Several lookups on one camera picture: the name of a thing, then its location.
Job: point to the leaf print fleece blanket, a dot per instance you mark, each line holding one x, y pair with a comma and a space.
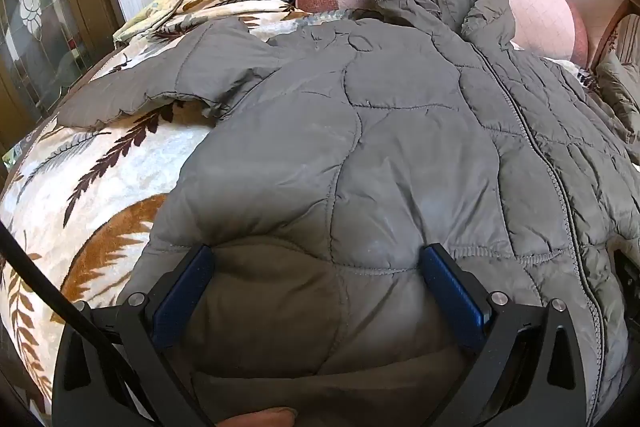
100, 187

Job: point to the pale yellow floral cloth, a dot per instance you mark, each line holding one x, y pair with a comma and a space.
155, 9

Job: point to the striped floral cushion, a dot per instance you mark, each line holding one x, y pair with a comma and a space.
631, 37

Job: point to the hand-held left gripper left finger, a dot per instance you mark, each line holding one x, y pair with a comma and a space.
182, 297

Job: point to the person's left hand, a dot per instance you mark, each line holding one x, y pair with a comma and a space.
265, 417

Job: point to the grey quilted hooded jacket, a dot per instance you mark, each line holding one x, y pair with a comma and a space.
350, 132

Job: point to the stained glass wooden door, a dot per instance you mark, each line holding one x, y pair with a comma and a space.
40, 17

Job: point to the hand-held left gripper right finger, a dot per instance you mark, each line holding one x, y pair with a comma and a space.
450, 292

